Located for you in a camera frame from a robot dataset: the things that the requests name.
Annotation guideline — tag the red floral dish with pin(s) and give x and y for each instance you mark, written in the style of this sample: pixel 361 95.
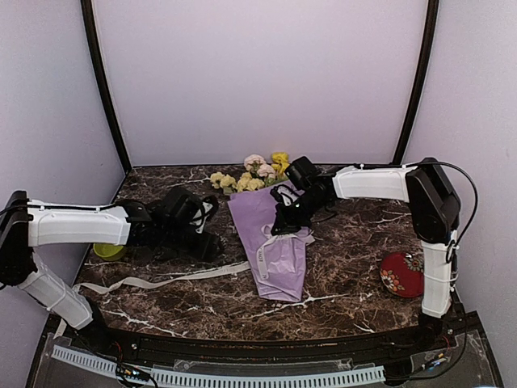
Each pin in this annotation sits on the red floral dish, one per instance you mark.
pixel 402 274

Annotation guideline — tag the pink purple wrapping paper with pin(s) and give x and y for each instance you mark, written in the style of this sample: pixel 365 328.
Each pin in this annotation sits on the pink purple wrapping paper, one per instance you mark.
pixel 277 262

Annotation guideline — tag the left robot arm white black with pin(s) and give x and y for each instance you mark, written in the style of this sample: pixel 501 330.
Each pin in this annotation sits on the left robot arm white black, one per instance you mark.
pixel 175 221

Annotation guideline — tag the yellow fuzzy poppy stem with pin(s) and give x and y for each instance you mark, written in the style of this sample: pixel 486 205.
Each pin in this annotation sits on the yellow fuzzy poppy stem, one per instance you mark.
pixel 280 162

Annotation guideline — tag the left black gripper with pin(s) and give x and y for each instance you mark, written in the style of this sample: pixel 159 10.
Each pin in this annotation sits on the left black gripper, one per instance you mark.
pixel 208 250

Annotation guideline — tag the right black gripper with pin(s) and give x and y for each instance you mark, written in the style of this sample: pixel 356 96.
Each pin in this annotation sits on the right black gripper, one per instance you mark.
pixel 286 224

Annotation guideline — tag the black front table rail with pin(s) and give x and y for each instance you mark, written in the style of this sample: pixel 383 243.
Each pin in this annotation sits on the black front table rail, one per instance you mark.
pixel 160 348

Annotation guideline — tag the white slotted cable duct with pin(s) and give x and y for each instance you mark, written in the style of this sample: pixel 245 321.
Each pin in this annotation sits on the white slotted cable duct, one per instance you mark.
pixel 219 375

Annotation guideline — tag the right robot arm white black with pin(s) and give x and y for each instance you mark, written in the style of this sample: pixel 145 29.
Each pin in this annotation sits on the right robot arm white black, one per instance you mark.
pixel 423 188

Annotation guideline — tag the lime green bowl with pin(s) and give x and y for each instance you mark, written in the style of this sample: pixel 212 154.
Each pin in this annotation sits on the lime green bowl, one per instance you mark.
pixel 108 252

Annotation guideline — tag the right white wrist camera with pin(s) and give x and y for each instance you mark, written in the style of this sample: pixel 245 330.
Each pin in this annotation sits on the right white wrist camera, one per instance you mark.
pixel 284 194

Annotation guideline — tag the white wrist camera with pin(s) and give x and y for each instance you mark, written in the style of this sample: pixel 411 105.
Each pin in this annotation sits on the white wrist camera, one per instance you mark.
pixel 284 194
pixel 207 211

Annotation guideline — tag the right black frame post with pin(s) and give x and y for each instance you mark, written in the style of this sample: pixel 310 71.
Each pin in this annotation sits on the right black frame post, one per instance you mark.
pixel 419 81

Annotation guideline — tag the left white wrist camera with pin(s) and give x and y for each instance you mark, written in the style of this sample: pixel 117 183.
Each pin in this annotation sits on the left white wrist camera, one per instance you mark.
pixel 207 211

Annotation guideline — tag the pink rose flower stem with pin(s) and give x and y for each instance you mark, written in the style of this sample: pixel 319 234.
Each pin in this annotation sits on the pink rose flower stem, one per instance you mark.
pixel 258 167

